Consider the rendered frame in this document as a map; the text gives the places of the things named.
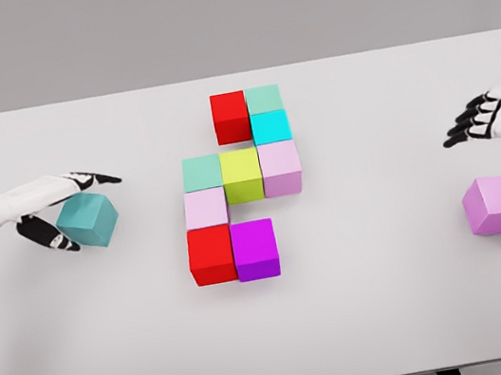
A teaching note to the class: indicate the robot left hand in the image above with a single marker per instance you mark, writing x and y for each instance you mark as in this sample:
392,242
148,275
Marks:
42,191

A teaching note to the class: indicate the cyan cube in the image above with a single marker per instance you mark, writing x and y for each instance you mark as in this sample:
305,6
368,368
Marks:
270,127

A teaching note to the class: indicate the yellow-green cube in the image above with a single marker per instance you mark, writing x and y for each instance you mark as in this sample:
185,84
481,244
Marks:
242,175

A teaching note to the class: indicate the teal cube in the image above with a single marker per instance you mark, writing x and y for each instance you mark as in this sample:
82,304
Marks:
87,220

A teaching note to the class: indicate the magenta cube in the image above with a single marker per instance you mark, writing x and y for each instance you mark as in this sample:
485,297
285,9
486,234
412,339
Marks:
255,250

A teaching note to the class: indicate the pink cube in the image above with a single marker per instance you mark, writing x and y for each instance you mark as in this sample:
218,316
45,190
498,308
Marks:
280,168
205,208
498,203

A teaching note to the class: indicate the mint green cube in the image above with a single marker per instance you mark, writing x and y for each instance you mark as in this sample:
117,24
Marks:
202,172
264,99

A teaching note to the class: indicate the red cube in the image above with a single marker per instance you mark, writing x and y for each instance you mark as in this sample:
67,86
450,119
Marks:
230,117
211,255

